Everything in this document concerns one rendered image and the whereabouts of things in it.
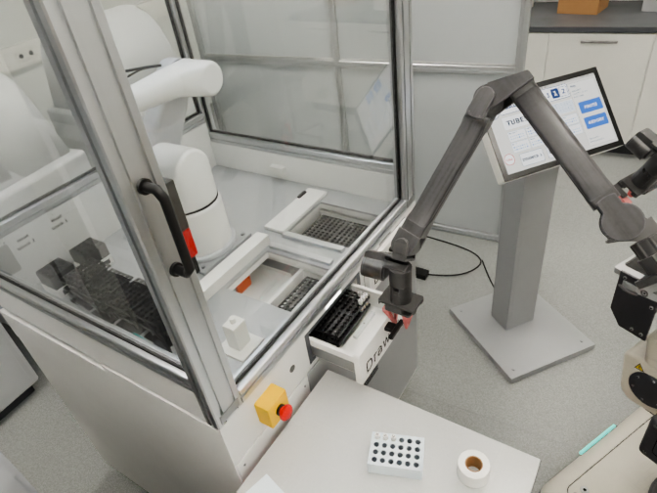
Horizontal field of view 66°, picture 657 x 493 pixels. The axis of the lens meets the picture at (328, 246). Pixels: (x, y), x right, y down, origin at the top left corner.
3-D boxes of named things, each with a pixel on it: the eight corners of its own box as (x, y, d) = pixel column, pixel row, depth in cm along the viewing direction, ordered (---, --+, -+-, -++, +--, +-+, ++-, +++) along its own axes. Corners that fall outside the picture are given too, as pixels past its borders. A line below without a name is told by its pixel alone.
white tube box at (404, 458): (424, 446, 120) (424, 437, 118) (422, 480, 114) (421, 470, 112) (372, 440, 123) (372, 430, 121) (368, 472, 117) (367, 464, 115)
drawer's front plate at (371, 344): (410, 314, 148) (409, 286, 142) (362, 385, 130) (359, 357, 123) (404, 312, 149) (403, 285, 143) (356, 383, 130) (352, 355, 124)
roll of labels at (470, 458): (469, 494, 110) (470, 484, 108) (451, 467, 116) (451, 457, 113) (496, 479, 112) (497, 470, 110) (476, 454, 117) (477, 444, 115)
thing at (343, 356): (402, 312, 147) (401, 296, 144) (359, 375, 131) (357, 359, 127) (291, 276, 167) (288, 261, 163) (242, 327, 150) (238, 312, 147)
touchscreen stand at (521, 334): (593, 348, 231) (651, 145, 171) (510, 383, 221) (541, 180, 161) (523, 286, 270) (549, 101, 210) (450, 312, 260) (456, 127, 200)
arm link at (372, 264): (409, 239, 119) (418, 239, 126) (364, 229, 124) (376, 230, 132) (398, 288, 120) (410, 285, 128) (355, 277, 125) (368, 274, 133)
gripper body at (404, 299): (388, 290, 135) (388, 268, 131) (423, 301, 130) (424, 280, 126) (377, 304, 131) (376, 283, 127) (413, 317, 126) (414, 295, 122)
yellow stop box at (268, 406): (292, 408, 124) (287, 389, 120) (275, 430, 120) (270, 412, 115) (276, 400, 127) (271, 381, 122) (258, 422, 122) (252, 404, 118)
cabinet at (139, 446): (420, 374, 231) (418, 232, 184) (291, 600, 165) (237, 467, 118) (260, 312, 278) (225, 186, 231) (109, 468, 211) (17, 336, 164)
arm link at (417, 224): (502, 92, 108) (507, 104, 118) (477, 81, 110) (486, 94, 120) (403, 261, 119) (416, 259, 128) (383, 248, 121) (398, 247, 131)
